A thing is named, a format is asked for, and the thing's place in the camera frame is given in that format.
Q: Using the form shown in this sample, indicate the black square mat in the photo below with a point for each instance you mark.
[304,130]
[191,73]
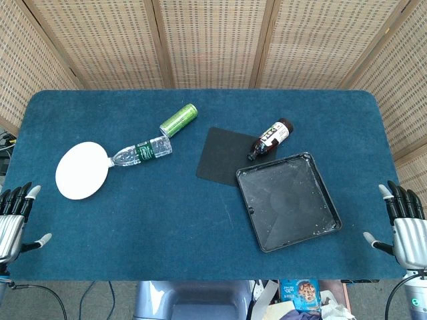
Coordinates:
[223,156]

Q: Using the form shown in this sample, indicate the clear water bottle green label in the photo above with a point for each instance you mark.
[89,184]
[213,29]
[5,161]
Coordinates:
[143,152]

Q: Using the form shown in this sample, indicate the white round plate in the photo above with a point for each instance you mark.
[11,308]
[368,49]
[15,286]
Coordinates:
[81,170]

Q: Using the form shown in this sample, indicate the crumpled white tissue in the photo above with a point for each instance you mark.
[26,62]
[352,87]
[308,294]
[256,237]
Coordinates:
[335,310]

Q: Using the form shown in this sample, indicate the blue cookie snack bag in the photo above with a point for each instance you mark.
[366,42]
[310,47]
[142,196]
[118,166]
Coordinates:
[300,295]

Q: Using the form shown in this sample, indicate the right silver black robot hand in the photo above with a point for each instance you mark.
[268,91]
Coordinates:
[410,236]

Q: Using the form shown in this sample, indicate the woven rattan folding screen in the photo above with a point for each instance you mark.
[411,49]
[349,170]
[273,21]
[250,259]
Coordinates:
[213,43]

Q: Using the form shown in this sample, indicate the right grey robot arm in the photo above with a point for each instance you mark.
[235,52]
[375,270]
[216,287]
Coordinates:
[417,296]

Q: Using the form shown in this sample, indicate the black square plastic tray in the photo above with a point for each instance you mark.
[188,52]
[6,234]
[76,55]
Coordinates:
[288,203]

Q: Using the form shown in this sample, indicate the blue felt table cloth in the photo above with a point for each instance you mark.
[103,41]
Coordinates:
[166,226]

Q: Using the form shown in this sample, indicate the brown glass bottle white label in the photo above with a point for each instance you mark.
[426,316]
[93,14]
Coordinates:
[272,138]

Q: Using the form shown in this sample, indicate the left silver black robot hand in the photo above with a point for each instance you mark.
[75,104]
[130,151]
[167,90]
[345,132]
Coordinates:
[11,230]

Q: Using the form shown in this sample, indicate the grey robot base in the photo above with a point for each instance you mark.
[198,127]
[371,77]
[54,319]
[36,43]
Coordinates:
[187,300]

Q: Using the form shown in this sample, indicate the green drink can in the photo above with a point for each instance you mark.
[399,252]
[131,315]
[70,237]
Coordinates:
[177,120]

